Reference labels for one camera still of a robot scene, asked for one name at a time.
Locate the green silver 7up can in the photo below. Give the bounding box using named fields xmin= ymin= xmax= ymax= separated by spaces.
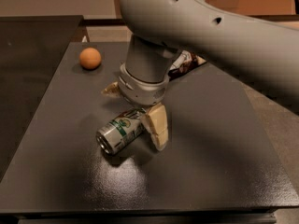
xmin=96 ymin=108 xmax=145 ymax=155

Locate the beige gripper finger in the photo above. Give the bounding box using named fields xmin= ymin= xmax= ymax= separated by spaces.
xmin=101 ymin=82 xmax=121 ymax=98
xmin=141 ymin=103 xmax=168 ymax=151

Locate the orange ball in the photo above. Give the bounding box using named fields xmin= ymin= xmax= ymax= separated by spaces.
xmin=79 ymin=48 xmax=102 ymax=70

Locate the brown white snack bag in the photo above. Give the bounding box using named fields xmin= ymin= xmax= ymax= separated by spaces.
xmin=168 ymin=50 xmax=206 ymax=80

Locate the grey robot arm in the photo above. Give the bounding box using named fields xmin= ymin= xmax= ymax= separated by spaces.
xmin=104 ymin=0 xmax=299 ymax=149

